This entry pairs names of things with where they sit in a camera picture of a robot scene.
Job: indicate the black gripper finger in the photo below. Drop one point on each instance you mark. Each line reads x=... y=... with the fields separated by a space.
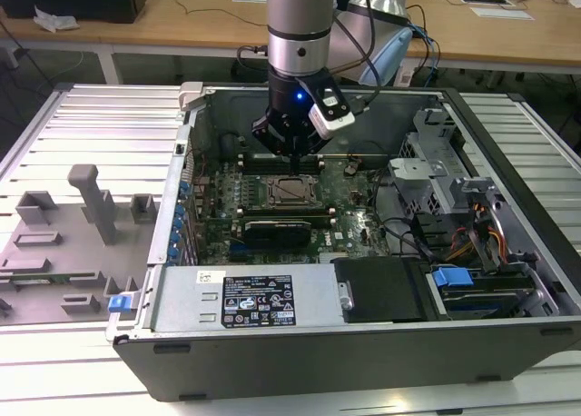
x=320 y=145
x=263 y=132

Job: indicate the thin metal locking lever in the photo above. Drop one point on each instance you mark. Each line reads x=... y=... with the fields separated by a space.
x=281 y=178
x=295 y=205

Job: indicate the silver square CPU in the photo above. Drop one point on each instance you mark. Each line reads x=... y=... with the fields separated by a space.
x=291 y=191

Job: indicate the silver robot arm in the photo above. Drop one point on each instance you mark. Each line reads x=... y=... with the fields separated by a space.
x=295 y=7

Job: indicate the black RAM slot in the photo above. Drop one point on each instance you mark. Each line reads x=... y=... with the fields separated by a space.
x=254 y=160
x=281 y=210
x=254 y=169
x=318 y=220

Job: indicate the CPU socket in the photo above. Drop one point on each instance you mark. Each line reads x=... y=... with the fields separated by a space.
x=269 y=193

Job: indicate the dark board connector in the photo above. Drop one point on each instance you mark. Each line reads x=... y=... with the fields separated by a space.
x=351 y=167

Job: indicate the green motherboard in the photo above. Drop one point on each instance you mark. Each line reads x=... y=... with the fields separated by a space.
x=354 y=225

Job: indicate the blue card retainer clip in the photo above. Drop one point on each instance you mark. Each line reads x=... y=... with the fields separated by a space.
x=177 y=225
x=173 y=252
x=175 y=239
x=184 y=190
x=180 y=213

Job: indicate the black graphics card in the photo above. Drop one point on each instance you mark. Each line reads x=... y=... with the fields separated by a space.
x=277 y=234

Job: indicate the metal drive cage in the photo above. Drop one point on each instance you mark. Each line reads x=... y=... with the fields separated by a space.
x=422 y=171

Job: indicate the wooden desk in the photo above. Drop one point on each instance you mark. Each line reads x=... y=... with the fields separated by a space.
x=190 y=30

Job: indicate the black drive bay box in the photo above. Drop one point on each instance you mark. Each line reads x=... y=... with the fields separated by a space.
x=381 y=289

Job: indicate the silver power supply box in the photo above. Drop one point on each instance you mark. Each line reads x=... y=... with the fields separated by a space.
x=181 y=298

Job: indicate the hard disk in blue carrier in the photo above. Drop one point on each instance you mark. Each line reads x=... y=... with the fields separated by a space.
x=451 y=277

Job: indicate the black open PC case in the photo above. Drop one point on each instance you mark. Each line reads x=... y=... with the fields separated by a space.
x=318 y=366

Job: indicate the blue case latch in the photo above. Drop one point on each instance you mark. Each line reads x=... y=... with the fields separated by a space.
x=118 y=303

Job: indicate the grey parts rack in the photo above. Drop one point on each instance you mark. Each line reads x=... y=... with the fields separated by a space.
x=68 y=252

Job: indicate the crumpled white paper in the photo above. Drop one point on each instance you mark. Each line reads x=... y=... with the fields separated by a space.
x=54 y=20

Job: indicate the green RAM stick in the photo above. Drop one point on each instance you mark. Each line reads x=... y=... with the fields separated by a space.
x=45 y=279

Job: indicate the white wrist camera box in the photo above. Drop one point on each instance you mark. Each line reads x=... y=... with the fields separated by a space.
x=333 y=123

